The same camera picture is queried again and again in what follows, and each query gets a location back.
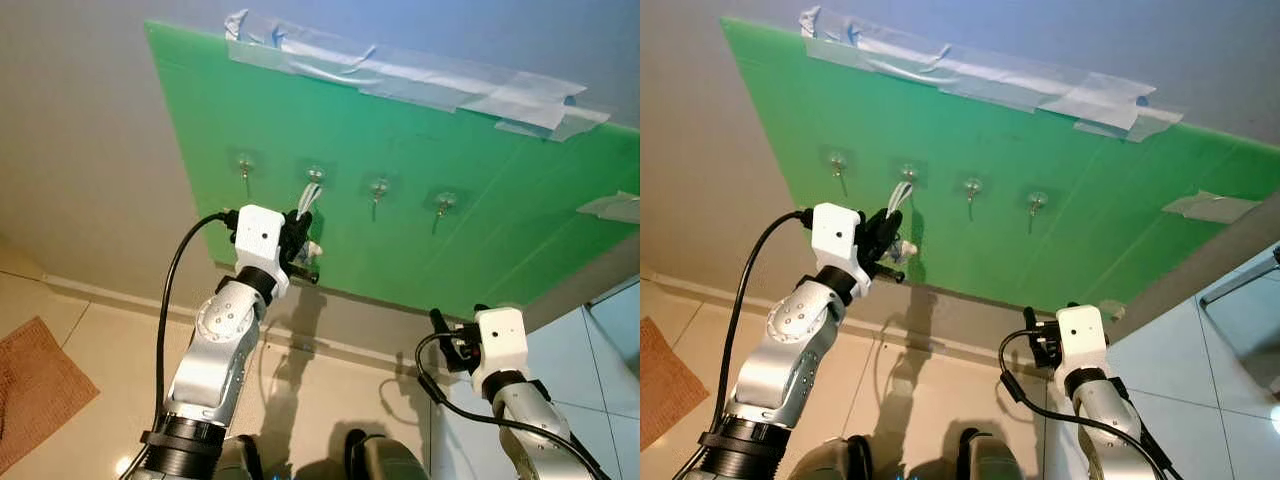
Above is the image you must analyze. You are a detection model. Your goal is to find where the short grey tape piece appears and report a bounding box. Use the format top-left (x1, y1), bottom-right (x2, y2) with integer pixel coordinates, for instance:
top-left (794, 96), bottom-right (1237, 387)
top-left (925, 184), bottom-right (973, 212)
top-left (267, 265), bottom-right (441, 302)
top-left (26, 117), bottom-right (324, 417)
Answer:
top-left (576, 190), bottom-right (641, 225)
top-left (1160, 190), bottom-right (1263, 225)

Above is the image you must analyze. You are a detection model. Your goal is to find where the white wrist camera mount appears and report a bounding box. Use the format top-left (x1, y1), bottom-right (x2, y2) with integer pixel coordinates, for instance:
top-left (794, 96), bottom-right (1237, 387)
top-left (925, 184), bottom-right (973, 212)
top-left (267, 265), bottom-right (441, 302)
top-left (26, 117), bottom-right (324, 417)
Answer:
top-left (1054, 304), bottom-right (1111, 389)
top-left (470, 307), bottom-right (529, 398)
top-left (233, 204), bottom-right (293, 301)
top-left (811, 202), bottom-right (871, 301)

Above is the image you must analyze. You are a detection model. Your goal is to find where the brown floor mat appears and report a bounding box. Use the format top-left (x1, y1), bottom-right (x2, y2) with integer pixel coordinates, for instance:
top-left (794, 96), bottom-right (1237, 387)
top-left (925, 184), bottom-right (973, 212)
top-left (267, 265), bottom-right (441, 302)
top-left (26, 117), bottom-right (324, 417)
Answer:
top-left (640, 316), bottom-right (712, 453)
top-left (0, 316), bottom-right (102, 475)

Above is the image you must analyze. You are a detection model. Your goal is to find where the grey robot left leg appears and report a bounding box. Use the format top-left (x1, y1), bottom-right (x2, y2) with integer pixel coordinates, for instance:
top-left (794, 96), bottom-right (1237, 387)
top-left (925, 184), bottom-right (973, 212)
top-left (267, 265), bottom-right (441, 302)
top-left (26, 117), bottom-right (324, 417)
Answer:
top-left (788, 435), bottom-right (873, 480)
top-left (212, 435), bottom-right (266, 480)

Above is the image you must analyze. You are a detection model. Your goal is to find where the grey robot leg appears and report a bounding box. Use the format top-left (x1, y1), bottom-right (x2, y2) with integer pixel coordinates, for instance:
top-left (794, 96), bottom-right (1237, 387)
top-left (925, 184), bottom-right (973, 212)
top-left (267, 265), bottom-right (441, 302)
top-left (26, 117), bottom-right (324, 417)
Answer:
top-left (212, 435), bottom-right (266, 480)
top-left (953, 427), bottom-right (1029, 480)
top-left (343, 428), bottom-right (433, 480)
top-left (788, 435), bottom-right (873, 480)

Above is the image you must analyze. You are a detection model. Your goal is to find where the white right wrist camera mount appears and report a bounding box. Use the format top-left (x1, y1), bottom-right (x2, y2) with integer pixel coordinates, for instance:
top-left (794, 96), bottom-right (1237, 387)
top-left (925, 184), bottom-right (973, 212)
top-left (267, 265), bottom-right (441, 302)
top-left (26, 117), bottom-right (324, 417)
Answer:
top-left (470, 307), bottom-right (529, 398)
top-left (1054, 304), bottom-right (1111, 389)

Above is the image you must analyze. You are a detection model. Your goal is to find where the long grey tape strip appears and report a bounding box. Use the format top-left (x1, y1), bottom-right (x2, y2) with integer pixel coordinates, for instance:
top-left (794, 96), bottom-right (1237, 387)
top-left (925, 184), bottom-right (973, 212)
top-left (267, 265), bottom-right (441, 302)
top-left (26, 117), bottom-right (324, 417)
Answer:
top-left (798, 6), bottom-right (1188, 143)
top-left (224, 9), bottom-right (613, 143)

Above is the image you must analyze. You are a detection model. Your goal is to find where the grey robot right leg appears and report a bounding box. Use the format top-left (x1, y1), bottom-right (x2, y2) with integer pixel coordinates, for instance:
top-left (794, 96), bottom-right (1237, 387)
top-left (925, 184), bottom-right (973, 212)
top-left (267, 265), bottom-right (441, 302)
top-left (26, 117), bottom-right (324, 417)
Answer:
top-left (343, 428), bottom-right (433, 480)
top-left (953, 427), bottom-right (1029, 480)

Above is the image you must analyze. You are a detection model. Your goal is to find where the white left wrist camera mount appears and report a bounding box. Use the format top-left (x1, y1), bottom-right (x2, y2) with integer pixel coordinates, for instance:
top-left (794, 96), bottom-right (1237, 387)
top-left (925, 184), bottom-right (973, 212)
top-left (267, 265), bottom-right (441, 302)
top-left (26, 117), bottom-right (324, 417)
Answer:
top-left (233, 204), bottom-right (293, 301)
top-left (811, 202), bottom-right (871, 301)

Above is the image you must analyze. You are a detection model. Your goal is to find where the green wall board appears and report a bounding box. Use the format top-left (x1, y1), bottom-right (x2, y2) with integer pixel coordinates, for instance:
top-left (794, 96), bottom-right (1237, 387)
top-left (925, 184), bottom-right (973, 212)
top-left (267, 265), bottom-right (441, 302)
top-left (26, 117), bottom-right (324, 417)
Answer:
top-left (720, 15), bottom-right (1280, 316)
top-left (143, 20), bottom-right (641, 319)

